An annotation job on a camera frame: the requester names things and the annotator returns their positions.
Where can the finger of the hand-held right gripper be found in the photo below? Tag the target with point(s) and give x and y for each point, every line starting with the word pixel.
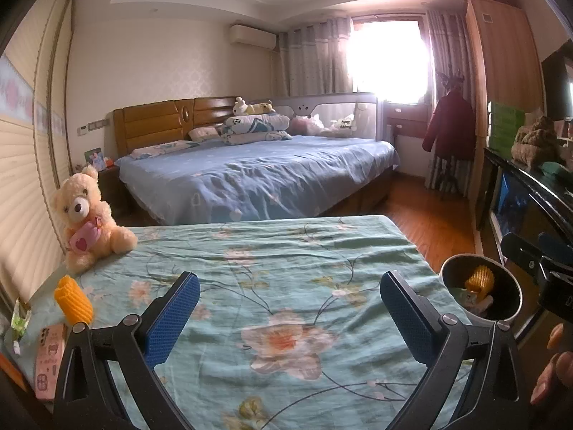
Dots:
pixel 519 251
pixel 548 242

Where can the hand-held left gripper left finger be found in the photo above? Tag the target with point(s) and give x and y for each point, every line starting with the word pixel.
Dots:
pixel 172 318

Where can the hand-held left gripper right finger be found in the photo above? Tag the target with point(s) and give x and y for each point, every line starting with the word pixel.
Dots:
pixel 405 318

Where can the round dark trash bin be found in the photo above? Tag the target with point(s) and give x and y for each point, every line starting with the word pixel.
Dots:
pixel 506 293

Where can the large orange foam net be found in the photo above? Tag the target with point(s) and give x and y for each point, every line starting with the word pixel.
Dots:
pixel 480 280

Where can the person's right hand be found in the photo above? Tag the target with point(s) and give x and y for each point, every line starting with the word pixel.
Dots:
pixel 550 376

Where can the black cabinet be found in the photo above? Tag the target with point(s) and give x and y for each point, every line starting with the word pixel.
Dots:
pixel 528 179

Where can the green folded cloth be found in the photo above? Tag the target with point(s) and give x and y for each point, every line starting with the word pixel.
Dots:
pixel 555 170

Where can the small orange foam net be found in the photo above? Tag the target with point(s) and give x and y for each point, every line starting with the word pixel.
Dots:
pixel 74 302

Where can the brown plush toy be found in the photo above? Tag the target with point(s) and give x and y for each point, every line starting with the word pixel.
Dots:
pixel 535 141

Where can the green floral bedsheet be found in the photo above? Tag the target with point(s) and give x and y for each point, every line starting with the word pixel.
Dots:
pixel 268 277

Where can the stack of green boxes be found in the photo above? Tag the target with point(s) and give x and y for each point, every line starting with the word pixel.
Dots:
pixel 506 125

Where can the cream teddy bear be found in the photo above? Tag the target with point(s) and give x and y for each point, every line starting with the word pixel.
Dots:
pixel 85 228

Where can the pink phone case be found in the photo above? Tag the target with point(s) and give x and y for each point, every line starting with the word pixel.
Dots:
pixel 49 358

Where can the dark wooden nightstand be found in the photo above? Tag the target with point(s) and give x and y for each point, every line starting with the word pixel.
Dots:
pixel 109 188

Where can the dark red coat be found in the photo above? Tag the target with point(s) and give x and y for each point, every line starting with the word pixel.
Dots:
pixel 447 125

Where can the green wrapper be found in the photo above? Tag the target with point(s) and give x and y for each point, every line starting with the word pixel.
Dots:
pixel 20 322

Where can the black television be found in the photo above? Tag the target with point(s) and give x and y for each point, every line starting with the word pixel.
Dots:
pixel 557 85

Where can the flat blue print pillow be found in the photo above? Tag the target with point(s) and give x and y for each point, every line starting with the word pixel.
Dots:
pixel 159 148

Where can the bed with blue sheet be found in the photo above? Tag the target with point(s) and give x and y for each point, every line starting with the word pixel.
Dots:
pixel 268 174

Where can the wooden desk with drawers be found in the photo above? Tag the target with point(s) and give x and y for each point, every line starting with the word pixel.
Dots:
pixel 405 121

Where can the wooden coat rack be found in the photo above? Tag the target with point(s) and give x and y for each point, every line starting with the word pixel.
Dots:
pixel 450 79

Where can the small white pillow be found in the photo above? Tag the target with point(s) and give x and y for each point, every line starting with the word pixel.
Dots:
pixel 203 133

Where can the brown wooden headboard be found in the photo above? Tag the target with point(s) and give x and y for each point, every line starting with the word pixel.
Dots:
pixel 156 125

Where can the tall wooden cabinet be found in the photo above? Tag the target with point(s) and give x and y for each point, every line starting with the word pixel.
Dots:
pixel 501 53

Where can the pink plush toy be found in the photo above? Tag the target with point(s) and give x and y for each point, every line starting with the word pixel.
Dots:
pixel 306 124

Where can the white plush toy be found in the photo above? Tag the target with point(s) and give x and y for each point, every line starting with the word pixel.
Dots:
pixel 240 106

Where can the grey patterned curtain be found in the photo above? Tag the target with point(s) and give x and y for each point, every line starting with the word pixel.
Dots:
pixel 443 40
pixel 315 58

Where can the yellow plush toy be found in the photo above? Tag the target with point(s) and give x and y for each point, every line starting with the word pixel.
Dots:
pixel 259 108

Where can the cream sliding door wardrobe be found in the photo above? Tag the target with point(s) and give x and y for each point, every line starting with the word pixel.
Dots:
pixel 27 143

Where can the bright window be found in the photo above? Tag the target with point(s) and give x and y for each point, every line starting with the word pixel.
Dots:
pixel 387 53

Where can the white air conditioner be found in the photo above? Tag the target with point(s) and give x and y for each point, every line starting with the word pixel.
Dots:
pixel 253 36

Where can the photo frame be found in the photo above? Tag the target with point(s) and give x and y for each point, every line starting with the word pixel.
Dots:
pixel 94 159

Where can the wall switch panel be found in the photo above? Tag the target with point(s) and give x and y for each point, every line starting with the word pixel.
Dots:
pixel 92 126

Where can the grey bed guard rail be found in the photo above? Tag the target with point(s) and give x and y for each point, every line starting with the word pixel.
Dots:
pixel 335 107

